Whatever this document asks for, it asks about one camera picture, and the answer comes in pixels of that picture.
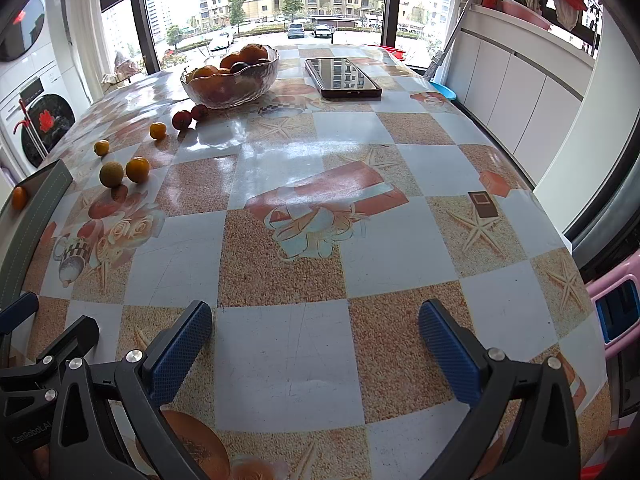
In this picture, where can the mop with metal pole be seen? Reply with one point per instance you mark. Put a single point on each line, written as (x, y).
(435, 67)

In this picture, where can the white low cabinet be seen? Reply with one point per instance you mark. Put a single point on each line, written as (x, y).
(510, 90)

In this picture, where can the dark purple plum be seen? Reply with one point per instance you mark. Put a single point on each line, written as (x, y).
(239, 67)

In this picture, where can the green-yellow round fruit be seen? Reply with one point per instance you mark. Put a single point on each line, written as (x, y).
(111, 174)

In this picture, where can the white front-load washing machine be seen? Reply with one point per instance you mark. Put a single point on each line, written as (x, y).
(50, 110)

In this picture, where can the red and white hanging garment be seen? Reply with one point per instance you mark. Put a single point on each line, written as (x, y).
(569, 2)

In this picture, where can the clear glass fruit bowl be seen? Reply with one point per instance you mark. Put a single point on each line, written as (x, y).
(230, 95)

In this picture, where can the white stacked dryer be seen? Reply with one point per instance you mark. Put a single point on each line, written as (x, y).
(20, 25)

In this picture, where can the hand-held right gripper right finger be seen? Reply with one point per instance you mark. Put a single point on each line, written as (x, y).
(450, 352)

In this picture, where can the white parked car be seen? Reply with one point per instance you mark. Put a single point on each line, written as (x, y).
(222, 40)

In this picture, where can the cluttered metal stand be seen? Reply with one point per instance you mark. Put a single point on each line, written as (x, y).
(125, 67)

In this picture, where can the smartphone in dark red case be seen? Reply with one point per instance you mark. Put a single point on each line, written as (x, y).
(342, 77)

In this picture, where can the red plastic bin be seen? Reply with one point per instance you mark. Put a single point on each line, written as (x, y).
(387, 52)

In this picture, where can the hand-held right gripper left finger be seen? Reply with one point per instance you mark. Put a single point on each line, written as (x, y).
(182, 350)

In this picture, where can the grey shallow tray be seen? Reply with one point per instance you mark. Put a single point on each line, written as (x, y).
(45, 195)

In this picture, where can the grey parked van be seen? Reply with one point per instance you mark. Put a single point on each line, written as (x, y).
(296, 31)

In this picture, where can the pink plastic basin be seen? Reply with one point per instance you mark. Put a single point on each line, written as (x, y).
(525, 12)

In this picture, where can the small yellow citrus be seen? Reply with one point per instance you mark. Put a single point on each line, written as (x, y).
(101, 148)

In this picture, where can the small yellow-orange citrus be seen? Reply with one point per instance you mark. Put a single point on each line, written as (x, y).
(19, 198)
(157, 130)

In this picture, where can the pink plastic chair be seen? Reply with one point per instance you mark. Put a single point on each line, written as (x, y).
(612, 290)

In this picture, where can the dark parked car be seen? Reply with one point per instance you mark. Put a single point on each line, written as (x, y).
(323, 31)

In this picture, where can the large orange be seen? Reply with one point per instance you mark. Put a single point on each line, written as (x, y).
(137, 170)

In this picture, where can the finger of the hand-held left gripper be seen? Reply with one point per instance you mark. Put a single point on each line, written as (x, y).
(20, 312)
(80, 335)

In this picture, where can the white curtain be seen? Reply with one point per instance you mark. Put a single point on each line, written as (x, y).
(82, 25)

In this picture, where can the blue plastic basin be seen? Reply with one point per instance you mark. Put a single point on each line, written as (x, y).
(444, 91)

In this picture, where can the small red fruit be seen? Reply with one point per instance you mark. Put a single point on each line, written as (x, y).
(200, 111)
(182, 119)

